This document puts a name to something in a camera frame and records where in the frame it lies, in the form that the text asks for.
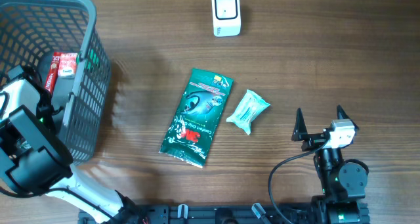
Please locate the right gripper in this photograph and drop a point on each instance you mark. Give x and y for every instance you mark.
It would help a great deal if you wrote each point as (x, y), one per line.
(312, 140)

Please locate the teal wet wipes pack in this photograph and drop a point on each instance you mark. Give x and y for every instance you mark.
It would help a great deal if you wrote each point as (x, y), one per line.
(248, 109)

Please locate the green 3M gloves package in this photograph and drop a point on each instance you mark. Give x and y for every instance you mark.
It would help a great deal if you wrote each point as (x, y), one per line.
(191, 131)

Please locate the red white small packet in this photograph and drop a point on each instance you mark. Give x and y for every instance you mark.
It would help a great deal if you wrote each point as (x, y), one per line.
(68, 65)

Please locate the red Nescafe stick sachet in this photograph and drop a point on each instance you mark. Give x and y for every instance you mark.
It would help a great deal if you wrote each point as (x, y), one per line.
(52, 75)

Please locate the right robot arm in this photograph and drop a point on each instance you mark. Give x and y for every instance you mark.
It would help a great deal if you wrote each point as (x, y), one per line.
(343, 181)

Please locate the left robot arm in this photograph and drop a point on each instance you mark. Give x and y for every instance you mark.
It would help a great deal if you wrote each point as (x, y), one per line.
(35, 162)

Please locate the white barcode scanner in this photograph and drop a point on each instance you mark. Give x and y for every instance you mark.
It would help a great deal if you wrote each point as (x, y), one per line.
(226, 18)

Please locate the grey plastic basket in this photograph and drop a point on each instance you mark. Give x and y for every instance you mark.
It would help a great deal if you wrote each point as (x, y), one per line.
(59, 40)

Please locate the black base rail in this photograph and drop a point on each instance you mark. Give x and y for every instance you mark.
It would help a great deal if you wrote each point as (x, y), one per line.
(294, 212)

